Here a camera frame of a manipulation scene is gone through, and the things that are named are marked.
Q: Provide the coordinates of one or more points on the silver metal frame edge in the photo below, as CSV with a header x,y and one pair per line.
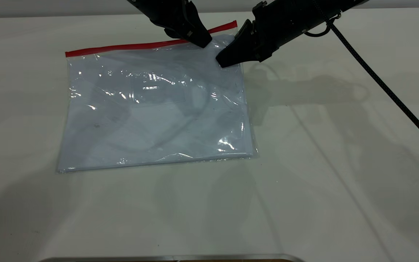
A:
x,y
158,258

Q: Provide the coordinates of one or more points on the clear zipper bag red strip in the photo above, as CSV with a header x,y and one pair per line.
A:
x,y
151,120

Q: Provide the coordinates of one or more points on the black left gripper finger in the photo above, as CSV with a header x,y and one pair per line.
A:
x,y
176,34
196,29

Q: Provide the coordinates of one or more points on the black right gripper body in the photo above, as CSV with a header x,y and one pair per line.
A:
x,y
286,22

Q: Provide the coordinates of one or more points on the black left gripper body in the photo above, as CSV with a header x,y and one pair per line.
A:
x,y
162,12

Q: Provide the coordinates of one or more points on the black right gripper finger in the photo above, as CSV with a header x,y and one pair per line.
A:
x,y
247,29
242,51

